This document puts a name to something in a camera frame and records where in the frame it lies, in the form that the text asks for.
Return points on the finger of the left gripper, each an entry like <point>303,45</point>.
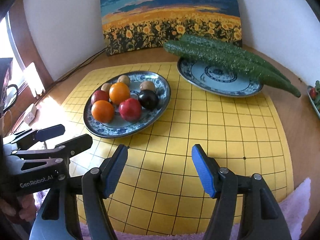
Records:
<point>65,150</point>
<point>24,140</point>

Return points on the large red apple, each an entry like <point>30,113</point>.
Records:
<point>130,110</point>

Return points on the front green cucumber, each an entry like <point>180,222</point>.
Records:
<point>231,63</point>

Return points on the fluffy lavender towel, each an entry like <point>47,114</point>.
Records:
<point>261,217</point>

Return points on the person's left hand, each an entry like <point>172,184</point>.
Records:
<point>28,208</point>

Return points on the large blue white plate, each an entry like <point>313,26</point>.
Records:
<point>118,127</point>

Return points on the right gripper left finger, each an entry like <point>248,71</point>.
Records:
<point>107,177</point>

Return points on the wrinkled red fruit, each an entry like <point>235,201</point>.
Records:
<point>99,95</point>

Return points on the yellow go board mat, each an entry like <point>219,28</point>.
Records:
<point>159,192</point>

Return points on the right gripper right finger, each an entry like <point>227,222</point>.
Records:
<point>261,216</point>

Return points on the orange tomato fruit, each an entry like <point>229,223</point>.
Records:
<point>103,111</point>

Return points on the dark black plum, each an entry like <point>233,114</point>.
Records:
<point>148,99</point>

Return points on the small blue white plate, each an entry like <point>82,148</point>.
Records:
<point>217,80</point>

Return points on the white power adapter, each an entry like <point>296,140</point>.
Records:
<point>30,114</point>

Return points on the green cucumber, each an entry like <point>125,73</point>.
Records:
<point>230,48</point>
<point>231,63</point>

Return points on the large brown kiwi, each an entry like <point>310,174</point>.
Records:
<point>147,85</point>

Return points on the bright orange fruit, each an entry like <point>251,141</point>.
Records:
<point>119,92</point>

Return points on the dish of vegetables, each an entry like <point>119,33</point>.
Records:
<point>314,96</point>

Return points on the rear green cucumber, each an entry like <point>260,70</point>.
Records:
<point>230,48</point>

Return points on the sunflower field painting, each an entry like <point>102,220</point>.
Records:
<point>130,25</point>

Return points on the small brown kiwi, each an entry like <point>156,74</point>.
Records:
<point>124,79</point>

